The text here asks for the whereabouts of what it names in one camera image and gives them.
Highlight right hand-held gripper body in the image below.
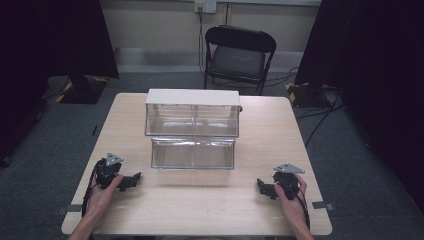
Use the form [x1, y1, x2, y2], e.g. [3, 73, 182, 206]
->
[272, 162, 306, 201]

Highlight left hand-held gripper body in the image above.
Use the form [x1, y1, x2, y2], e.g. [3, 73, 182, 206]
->
[94, 152, 125, 191]

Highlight person's right hand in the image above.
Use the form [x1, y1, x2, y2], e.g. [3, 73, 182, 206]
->
[273, 173, 310, 224]

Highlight person's left hand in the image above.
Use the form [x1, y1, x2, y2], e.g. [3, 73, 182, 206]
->
[85, 173, 125, 219]

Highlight grey tape strip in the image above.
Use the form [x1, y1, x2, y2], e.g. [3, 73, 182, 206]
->
[55, 203, 83, 216]
[311, 200, 336, 212]

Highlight clear plastic drawer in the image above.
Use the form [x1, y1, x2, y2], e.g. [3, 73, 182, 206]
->
[150, 135, 237, 171]

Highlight black stand base yellow tape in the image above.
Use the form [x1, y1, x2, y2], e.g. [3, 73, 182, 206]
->
[284, 81, 333, 109]
[42, 74, 110, 105]

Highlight clear cabinet with white top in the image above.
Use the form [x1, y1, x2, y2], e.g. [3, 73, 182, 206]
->
[144, 88, 244, 138]

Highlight black folding chair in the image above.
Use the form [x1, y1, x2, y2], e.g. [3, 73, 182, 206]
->
[203, 24, 278, 97]

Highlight dark curtain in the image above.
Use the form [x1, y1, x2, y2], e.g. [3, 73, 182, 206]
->
[294, 0, 424, 216]
[0, 0, 120, 168]

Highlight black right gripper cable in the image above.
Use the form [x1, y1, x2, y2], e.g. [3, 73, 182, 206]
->
[295, 187, 312, 231]

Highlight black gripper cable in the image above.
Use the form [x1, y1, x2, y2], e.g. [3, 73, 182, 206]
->
[295, 187, 312, 231]
[81, 159, 103, 218]

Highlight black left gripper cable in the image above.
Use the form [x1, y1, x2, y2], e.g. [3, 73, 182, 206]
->
[81, 159, 103, 218]

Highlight black floor cables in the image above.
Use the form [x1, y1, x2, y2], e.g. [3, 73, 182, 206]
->
[264, 66, 345, 148]

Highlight black wall cable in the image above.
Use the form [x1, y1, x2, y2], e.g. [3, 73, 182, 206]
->
[197, 6, 207, 78]

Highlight white wall outlet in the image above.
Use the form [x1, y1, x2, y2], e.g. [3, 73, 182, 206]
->
[194, 0, 218, 15]

